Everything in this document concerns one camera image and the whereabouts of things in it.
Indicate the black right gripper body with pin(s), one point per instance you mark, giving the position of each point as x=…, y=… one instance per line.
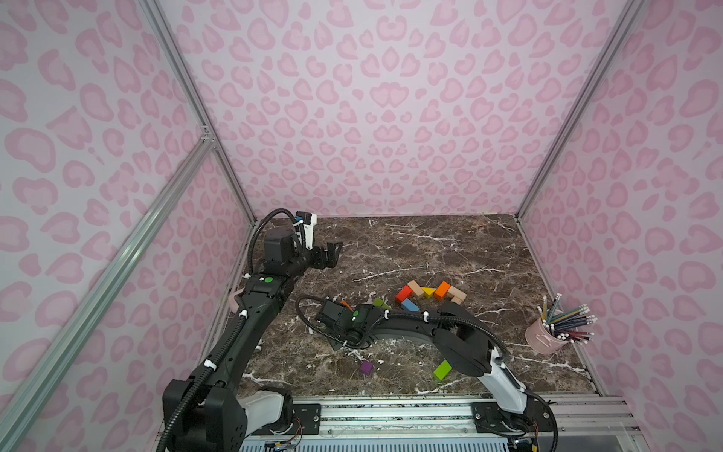
x=327, y=313

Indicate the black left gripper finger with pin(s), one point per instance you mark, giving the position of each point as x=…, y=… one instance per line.
x=334, y=250
x=322, y=257

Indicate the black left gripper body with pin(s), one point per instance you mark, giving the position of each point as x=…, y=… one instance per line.
x=324, y=256

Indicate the green block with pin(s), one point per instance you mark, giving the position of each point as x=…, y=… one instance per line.
x=380, y=303
x=442, y=371

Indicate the light blue block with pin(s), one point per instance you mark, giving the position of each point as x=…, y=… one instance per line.
x=410, y=306

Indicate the natural wood block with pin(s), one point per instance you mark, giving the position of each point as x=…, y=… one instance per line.
x=416, y=290
x=456, y=295

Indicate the yellow triangle block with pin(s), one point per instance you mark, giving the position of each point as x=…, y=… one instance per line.
x=429, y=292

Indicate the green block bottom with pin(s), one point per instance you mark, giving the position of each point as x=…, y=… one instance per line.
x=442, y=371

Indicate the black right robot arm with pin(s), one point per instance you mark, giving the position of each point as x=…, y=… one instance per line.
x=468, y=346

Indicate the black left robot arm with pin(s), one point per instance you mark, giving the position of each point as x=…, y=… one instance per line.
x=203, y=412

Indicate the purple cube block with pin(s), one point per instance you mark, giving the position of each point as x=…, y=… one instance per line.
x=366, y=368

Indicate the pink pencil case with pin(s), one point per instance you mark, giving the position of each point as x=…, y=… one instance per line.
x=233, y=301

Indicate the pink pencil cup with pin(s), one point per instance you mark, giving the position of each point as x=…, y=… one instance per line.
x=541, y=341

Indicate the bundle of pencils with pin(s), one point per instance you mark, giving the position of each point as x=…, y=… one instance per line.
x=570, y=326

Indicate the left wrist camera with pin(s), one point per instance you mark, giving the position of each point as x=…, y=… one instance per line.
x=304, y=224

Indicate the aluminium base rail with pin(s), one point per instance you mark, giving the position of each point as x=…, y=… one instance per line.
x=436, y=423

